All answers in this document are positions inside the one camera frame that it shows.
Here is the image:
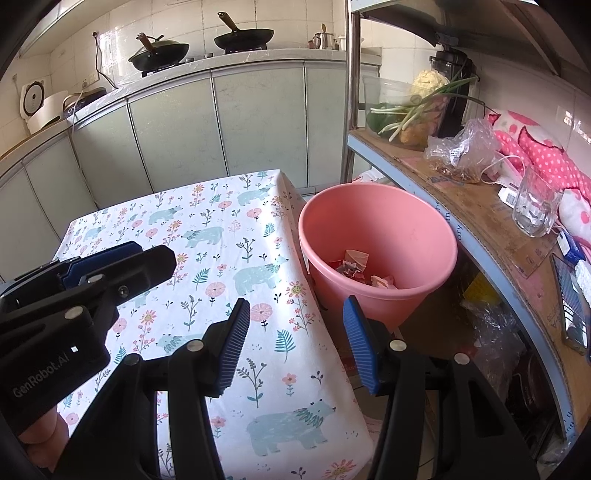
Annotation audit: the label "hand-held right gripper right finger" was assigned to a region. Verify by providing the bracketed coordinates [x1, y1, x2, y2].
[342, 295, 541, 480]

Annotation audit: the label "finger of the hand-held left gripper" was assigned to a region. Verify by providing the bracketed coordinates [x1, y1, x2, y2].
[9, 240, 144, 289]
[68, 244, 177, 306]

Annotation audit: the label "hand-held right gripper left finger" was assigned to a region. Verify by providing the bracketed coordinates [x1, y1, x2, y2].
[58, 298, 252, 480]

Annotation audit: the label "foil wrapper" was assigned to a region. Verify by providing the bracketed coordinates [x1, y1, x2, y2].
[329, 258, 370, 280]

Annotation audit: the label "pink plastic bucket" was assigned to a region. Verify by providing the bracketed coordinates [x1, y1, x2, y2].
[298, 182, 459, 334]

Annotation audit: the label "person's left hand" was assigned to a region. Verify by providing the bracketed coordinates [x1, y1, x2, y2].
[19, 407, 71, 463]

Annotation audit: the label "floral bear tablecloth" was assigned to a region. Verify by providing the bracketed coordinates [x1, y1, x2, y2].
[51, 169, 376, 480]

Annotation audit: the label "yellow packet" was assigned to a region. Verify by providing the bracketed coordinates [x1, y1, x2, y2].
[462, 272, 502, 308]

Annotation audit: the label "crumpled clear plastic sheet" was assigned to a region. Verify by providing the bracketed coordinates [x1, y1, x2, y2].
[471, 300, 530, 398]

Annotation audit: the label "white rice cooker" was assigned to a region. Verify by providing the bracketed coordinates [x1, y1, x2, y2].
[19, 79, 68, 136]

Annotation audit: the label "black electric cooker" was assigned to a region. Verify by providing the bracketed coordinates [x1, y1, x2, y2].
[62, 88, 108, 112]

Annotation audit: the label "cardboard shelf liner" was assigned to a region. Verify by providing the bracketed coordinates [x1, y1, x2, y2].
[351, 128, 575, 280]

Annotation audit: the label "grey-green kitchen cabinet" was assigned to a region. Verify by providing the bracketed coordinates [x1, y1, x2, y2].
[0, 48, 384, 283]

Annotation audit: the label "black wok with lid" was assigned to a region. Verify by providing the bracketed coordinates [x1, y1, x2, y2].
[128, 32, 191, 73]

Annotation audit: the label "smartphone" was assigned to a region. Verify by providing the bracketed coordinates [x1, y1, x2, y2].
[551, 254, 591, 352]

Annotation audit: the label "gas stove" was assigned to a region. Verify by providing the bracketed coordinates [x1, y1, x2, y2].
[141, 44, 269, 78]

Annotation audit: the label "glass mug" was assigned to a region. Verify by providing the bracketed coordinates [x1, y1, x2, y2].
[512, 165, 567, 239]

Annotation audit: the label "clear plastic bag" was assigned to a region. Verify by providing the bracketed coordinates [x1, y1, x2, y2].
[424, 117, 502, 185]

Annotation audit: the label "green pepper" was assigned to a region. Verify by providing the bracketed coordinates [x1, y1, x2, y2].
[367, 102, 403, 133]

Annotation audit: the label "blue white packet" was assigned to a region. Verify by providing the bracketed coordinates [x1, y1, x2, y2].
[556, 228, 588, 265]

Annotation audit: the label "scallions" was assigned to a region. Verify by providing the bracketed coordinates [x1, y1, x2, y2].
[379, 76, 486, 140]

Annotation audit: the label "black open wok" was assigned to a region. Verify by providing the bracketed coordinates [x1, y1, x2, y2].
[213, 11, 276, 51]

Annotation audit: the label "glass bowl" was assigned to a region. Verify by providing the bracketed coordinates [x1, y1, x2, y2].
[362, 76, 452, 151]

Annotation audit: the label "pink polka dot cloth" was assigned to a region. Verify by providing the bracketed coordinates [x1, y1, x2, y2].
[487, 108, 591, 241]

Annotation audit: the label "cauliflower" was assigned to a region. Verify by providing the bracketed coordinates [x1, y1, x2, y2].
[411, 69, 452, 101]

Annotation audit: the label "metal storage rack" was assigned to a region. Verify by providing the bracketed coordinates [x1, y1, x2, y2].
[341, 0, 591, 462]

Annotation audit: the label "steel kettle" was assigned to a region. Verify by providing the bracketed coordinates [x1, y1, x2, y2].
[310, 23, 339, 51]

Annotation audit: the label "black blender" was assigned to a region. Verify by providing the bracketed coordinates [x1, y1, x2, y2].
[429, 48, 479, 139]

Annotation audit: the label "white power cable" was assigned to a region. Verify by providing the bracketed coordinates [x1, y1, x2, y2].
[68, 90, 87, 136]

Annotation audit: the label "black power cable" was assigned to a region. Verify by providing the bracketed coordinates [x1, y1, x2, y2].
[93, 31, 119, 89]

